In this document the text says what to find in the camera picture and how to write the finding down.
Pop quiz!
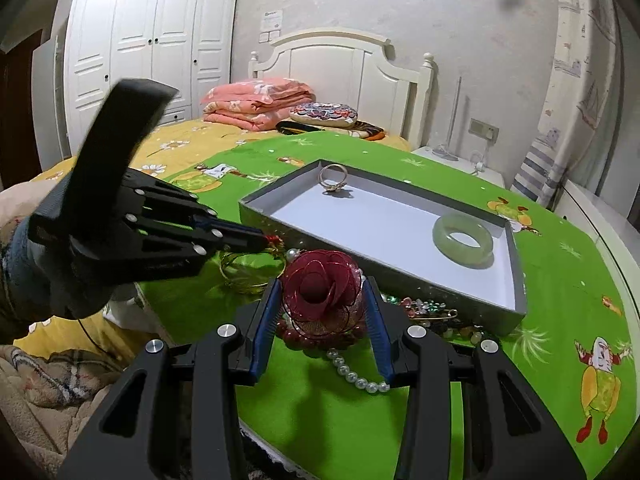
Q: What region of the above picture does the green cartoon tablecloth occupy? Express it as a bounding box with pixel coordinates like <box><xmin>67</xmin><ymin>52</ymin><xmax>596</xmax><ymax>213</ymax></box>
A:
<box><xmin>135</xmin><ymin>132</ymin><xmax>631</xmax><ymax>480</ymax></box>

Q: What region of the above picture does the plaid blanket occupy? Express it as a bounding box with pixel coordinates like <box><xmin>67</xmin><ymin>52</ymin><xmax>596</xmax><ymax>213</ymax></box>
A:
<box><xmin>0</xmin><ymin>345</ymin><xmax>126</xmax><ymax>466</ymax></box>

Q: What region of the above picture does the black cable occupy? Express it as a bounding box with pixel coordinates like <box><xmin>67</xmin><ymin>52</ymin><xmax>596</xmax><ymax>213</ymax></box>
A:
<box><xmin>80</xmin><ymin>316</ymin><xmax>103</xmax><ymax>357</ymax></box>

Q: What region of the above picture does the white bedside table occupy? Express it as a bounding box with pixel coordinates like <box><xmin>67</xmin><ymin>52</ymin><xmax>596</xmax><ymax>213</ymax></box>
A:
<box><xmin>410</xmin><ymin>145</ymin><xmax>505</xmax><ymax>191</ymax></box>

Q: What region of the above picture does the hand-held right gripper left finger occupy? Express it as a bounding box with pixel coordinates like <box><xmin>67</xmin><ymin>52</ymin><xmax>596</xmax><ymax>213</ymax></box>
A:
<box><xmin>57</xmin><ymin>277</ymin><xmax>283</xmax><ymax>480</ymax></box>

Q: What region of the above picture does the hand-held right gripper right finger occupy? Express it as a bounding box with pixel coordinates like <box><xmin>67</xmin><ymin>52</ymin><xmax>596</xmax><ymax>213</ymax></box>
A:
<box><xmin>362</xmin><ymin>276</ymin><xmax>586</xmax><ymax>480</ymax></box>

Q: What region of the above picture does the dark wooden door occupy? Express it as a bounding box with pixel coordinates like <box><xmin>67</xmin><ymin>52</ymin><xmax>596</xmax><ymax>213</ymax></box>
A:
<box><xmin>0</xmin><ymin>30</ymin><xmax>46</xmax><ymax>191</ymax></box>

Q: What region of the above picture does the gold bangle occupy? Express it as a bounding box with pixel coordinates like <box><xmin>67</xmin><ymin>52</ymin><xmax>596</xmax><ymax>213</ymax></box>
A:
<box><xmin>220</xmin><ymin>251</ymin><xmax>281</xmax><ymax>295</ymax></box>

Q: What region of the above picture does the white wardrobe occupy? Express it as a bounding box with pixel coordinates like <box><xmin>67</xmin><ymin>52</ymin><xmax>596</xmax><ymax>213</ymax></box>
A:
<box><xmin>62</xmin><ymin>0</ymin><xmax>243</xmax><ymax>161</ymax></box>

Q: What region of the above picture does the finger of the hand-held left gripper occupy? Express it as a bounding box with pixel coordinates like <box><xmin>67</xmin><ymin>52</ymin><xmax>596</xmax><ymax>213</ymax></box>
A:
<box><xmin>122</xmin><ymin>169</ymin><xmax>266</xmax><ymax>241</ymax></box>
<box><xmin>75</xmin><ymin>219</ymin><xmax>270</xmax><ymax>259</ymax></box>

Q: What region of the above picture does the printed curtain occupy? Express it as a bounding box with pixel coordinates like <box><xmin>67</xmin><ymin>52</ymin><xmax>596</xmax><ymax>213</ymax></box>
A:
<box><xmin>510</xmin><ymin>0</ymin><xmax>621</xmax><ymax>211</ymax></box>

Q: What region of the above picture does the red fabric rose brooch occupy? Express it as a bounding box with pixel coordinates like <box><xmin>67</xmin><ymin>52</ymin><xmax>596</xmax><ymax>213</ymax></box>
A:
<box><xmin>281</xmin><ymin>250</ymin><xmax>365</xmax><ymax>343</ymax></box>

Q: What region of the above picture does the wall socket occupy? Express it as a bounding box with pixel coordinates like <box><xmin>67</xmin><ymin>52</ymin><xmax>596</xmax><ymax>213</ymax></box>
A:
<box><xmin>469</xmin><ymin>118</ymin><xmax>500</xmax><ymax>141</ymax></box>

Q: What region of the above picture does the dark red bead bracelet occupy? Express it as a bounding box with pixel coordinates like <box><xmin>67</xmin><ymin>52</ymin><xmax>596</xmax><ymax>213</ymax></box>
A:
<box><xmin>276</xmin><ymin>316</ymin><xmax>371</xmax><ymax>354</ymax></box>

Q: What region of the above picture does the green jade bangle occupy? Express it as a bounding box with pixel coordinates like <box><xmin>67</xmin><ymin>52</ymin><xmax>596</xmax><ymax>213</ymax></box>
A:
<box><xmin>432</xmin><ymin>211</ymin><xmax>494</xmax><ymax>269</ymax></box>

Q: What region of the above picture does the white pearl necklace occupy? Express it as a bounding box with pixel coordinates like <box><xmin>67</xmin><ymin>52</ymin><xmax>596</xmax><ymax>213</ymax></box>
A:
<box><xmin>284</xmin><ymin>247</ymin><xmax>392</xmax><ymax>395</ymax></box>

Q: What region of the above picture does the orange and black cloth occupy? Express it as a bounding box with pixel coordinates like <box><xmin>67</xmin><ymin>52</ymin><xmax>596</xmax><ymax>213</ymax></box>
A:
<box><xmin>276</xmin><ymin>120</ymin><xmax>388</xmax><ymax>142</ymax></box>

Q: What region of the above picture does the mixed stone bead bracelet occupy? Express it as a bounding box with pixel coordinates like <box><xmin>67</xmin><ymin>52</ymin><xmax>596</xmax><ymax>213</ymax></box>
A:
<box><xmin>425</xmin><ymin>322</ymin><xmax>486</xmax><ymax>347</ymax></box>

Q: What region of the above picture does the pink folded quilt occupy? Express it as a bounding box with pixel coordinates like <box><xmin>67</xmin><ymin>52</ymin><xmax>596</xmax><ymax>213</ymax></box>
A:
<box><xmin>201</xmin><ymin>77</ymin><xmax>317</xmax><ymax>133</ymax></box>

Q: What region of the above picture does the colourful gem pin brooch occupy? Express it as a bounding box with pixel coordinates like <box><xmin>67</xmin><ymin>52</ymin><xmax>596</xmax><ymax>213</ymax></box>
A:
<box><xmin>397</xmin><ymin>297</ymin><xmax>458</xmax><ymax>320</ymax></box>

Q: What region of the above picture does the gold ring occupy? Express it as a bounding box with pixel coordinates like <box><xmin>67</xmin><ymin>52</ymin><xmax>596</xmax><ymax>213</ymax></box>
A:
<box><xmin>318</xmin><ymin>164</ymin><xmax>349</xmax><ymax>195</ymax></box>

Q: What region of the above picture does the white bed headboard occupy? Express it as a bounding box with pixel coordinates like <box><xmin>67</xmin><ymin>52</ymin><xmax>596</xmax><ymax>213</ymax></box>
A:
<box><xmin>248</xmin><ymin>27</ymin><xmax>436</xmax><ymax>151</ymax></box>

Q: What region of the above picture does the white charger cable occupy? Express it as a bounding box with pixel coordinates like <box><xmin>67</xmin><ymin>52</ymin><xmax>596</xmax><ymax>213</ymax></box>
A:
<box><xmin>470</xmin><ymin>137</ymin><xmax>493</xmax><ymax>173</ymax></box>

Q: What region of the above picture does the patterned round pillow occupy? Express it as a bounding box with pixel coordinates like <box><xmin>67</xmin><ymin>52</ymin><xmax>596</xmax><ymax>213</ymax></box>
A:
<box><xmin>289</xmin><ymin>101</ymin><xmax>359</xmax><ymax>130</ymax></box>

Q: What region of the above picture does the grey cardboard box tray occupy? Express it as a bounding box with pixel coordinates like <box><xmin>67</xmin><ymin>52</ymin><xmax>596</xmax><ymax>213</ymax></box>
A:
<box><xmin>238</xmin><ymin>159</ymin><xmax>527</xmax><ymax>337</ymax></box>

